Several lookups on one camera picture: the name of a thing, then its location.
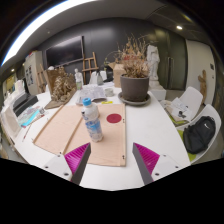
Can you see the golden carved sculpture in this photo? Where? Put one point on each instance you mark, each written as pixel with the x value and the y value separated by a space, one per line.
pixel 61 88

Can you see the yellow tape piece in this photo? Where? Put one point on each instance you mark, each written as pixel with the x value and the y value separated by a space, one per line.
pixel 107 102

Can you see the wrapped newspaper bundle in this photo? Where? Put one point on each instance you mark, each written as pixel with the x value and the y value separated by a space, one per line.
pixel 90 94

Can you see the carved wooden figure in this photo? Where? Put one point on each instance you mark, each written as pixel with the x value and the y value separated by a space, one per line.
pixel 202 86

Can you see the stack of papers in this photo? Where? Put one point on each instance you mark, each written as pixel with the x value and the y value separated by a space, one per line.
pixel 178 108

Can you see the wooden easel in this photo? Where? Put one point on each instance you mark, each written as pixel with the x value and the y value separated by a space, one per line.
pixel 90 66

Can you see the black backpack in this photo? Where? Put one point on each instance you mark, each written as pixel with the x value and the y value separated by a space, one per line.
pixel 199 135

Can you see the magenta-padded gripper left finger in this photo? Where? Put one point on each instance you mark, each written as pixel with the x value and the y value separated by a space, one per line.
pixel 76 159

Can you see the black wall screen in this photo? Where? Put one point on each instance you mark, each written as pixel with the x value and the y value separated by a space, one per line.
pixel 65 51

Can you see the cardboard box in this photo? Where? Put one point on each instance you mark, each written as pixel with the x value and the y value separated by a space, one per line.
pixel 117 75

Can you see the flat round red coaster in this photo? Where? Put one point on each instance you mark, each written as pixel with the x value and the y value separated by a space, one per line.
pixel 114 118

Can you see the white stone statue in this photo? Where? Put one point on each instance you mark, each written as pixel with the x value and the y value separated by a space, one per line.
pixel 154 63

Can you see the grey pot with dried plant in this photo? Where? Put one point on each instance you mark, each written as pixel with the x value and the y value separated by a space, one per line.
pixel 135 88

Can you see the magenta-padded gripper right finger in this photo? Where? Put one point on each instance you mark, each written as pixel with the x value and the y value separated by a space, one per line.
pixel 146 159

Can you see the long ceiling strip light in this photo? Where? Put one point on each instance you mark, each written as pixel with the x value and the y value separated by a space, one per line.
pixel 36 23

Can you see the black printer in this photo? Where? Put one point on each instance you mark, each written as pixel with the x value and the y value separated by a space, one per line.
pixel 25 103

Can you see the white cabinet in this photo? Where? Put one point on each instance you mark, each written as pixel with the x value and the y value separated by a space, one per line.
pixel 32 71

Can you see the small white statuette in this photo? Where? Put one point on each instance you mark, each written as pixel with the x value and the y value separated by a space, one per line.
pixel 79 77

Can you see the colourful book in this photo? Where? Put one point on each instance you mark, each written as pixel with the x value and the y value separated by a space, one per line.
pixel 30 116

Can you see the round ceiling light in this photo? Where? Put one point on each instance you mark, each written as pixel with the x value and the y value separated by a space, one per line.
pixel 179 27

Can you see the white chair with backpack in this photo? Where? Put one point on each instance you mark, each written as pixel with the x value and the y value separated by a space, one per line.
pixel 211 111

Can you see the light plywood panel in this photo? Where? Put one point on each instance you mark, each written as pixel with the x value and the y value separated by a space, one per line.
pixel 111 140
pixel 56 130

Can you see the empty white chair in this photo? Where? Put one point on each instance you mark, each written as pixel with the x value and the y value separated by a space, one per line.
pixel 103 76

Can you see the white chair with papers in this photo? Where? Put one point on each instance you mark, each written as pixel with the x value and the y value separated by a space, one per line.
pixel 193 96

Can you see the white blue-capped drink bottle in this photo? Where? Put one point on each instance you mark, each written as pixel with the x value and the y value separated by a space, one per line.
pixel 93 126

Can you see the grey plant saucer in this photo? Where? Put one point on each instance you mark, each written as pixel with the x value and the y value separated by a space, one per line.
pixel 133 102

